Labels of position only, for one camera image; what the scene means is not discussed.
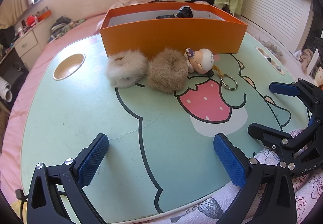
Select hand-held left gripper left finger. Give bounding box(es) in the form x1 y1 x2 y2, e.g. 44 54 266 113
26 133 109 224

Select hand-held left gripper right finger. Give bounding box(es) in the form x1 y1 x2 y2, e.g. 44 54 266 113
213 132 297 224

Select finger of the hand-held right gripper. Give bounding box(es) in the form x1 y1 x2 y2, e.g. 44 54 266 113
248 124 307 150
270 78 323 113

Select doll keychain with ring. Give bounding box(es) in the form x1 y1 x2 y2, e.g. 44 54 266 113
185 48 238 91

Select white fur scrunchie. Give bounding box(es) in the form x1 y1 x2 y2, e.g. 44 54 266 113
105 49 149 88

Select brown fur scrunchie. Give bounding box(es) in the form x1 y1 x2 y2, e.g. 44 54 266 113
147 48 190 93

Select orange cardboard box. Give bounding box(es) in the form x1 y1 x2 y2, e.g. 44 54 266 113
99 2 247 59

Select black lace cloth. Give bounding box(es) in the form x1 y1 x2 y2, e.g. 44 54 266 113
155 5 193 19

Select crumpled foil wrappers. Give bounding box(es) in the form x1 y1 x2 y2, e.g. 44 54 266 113
264 53 283 73

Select beige crumpled cloth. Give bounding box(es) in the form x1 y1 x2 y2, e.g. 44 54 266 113
294 48 316 73

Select grey fur clump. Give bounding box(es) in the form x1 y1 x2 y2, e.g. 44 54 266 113
260 39 284 58

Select white rose-print fabric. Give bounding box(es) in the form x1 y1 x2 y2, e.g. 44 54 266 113
161 129 323 224

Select white louvered door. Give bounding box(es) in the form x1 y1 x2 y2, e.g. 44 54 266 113
241 0 316 55

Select yellow cloth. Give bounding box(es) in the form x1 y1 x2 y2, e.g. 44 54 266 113
10 200 27 224

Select rolled white paper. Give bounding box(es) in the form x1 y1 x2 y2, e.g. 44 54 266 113
0 76 13 102

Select white drawer cabinet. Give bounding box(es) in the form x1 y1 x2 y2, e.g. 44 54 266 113
14 29 42 64

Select patterned folded clothes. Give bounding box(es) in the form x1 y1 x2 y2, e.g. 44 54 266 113
48 16 86 42

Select black bag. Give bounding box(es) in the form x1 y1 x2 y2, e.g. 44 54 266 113
0 25 17 46

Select small orange box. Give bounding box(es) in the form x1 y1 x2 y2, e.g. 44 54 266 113
37 8 53 22

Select pale fluffy blanket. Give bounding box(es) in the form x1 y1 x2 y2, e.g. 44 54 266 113
110 0 142 10

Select beige curtain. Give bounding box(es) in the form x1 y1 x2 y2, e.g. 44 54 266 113
0 0 33 29

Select black cable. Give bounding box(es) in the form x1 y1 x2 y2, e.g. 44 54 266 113
16 189 32 217

